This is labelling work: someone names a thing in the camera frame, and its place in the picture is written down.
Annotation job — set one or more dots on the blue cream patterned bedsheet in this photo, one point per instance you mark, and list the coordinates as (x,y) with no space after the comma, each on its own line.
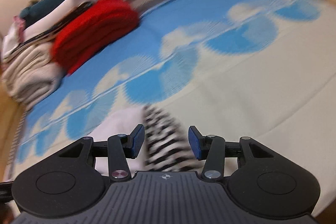
(258,68)

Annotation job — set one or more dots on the white folded clothes stack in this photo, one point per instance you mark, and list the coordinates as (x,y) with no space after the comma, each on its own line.
(19,32)

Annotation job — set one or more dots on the beige folded blanket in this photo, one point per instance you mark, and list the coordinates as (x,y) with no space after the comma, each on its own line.
(32,76)

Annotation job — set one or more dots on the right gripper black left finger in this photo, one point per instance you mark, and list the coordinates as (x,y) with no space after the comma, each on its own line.
(117,149)

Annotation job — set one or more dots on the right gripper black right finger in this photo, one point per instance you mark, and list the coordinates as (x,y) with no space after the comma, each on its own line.
(213,150)

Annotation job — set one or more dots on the red folded knit garment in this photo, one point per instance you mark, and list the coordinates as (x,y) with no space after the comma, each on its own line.
(103,23)

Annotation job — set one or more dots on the black white striped hoodie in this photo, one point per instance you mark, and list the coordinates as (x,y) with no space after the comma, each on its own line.
(165,147)

